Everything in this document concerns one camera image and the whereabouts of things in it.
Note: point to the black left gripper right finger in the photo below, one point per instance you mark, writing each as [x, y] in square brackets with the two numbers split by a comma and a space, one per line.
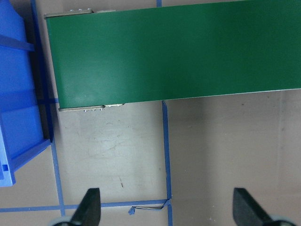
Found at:
[246, 210]

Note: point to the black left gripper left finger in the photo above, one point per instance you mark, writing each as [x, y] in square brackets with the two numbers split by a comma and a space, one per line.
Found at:
[88, 212]

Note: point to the blue bin robot left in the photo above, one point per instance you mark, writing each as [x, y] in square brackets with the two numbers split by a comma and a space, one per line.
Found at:
[21, 135]

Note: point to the green conveyor belt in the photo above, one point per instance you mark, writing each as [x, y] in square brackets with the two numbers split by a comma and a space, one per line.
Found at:
[155, 54]

